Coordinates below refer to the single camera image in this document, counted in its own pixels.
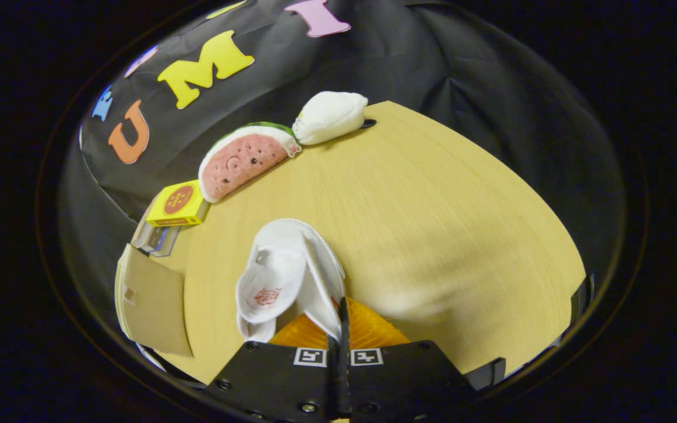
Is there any white canvas shoe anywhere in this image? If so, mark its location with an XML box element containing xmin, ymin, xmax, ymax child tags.
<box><xmin>235</xmin><ymin>219</ymin><xmax>346</xmax><ymax>343</ymax></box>

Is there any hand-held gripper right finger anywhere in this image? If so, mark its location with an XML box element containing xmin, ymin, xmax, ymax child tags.
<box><xmin>343</xmin><ymin>297</ymin><xmax>475</xmax><ymax>422</ymax></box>

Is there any white plush toy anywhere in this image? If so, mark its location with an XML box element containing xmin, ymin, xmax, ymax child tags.
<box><xmin>292</xmin><ymin>90</ymin><xmax>368</xmax><ymax>146</ymax></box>

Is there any blue book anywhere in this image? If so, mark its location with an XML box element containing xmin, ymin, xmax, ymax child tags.
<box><xmin>148</xmin><ymin>226</ymin><xmax>182</xmax><ymax>258</ymax></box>

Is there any cream storage box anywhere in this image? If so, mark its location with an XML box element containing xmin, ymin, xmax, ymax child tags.
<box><xmin>114</xmin><ymin>243</ymin><xmax>195</xmax><ymax>358</ymax></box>

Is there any watermelon slice plush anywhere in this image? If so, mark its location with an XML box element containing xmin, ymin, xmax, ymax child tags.
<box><xmin>198</xmin><ymin>122</ymin><xmax>302</xmax><ymax>204</ymax></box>

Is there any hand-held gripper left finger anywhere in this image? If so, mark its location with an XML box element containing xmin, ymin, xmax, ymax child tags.
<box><xmin>205</xmin><ymin>297</ymin><xmax>344</xmax><ymax>422</ymax></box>

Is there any yellow book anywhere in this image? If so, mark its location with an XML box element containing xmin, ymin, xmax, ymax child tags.
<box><xmin>146</xmin><ymin>180</ymin><xmax>210</xmax><ymax>227</ymax></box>

